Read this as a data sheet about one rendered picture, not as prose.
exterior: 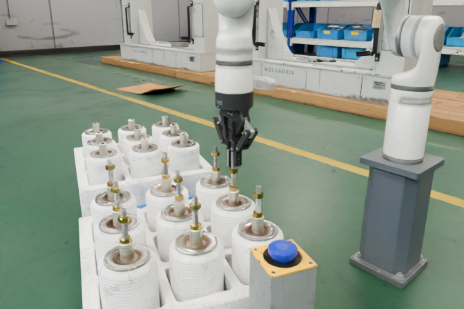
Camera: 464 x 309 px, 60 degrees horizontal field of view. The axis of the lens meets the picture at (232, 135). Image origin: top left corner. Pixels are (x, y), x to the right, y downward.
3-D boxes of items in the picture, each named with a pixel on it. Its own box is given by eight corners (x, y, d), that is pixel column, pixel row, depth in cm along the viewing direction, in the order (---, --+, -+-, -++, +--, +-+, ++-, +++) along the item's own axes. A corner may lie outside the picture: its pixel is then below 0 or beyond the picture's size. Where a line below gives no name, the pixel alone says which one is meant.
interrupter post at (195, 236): (203, 241, 71) (202, 224, 70) (203, 248, 69) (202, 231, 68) (189, 241, 71) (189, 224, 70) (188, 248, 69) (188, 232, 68)
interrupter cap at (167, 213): (164, 226, 76) (164, 223, 76) (157, 209, 83) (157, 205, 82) (203, 219, 78) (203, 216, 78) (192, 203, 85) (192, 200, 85)
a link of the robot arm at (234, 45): (219, 59, 81) (213, 65, 73) (219, -22, 77) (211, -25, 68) (254, 60, 81) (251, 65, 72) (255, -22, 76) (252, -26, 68)
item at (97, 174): (123, 201, 126) (118, 146, 120) (128, 214, 117) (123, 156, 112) (91, 206, 122) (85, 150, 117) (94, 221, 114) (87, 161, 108)
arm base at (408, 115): (393, 148, 103) (401, 83, 98) (429, 158, 97) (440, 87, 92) (375, 156, 97) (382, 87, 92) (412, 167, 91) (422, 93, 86)
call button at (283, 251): (288, 248, 58) (288, 236, 57) (302, 263, 54) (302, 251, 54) (262, 254, 57) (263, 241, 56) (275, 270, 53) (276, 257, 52)
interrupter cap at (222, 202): (246, 194, 89) (246, 192, 89) (255, 210, 82) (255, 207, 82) (213, 198, 88) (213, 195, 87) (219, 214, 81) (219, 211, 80)
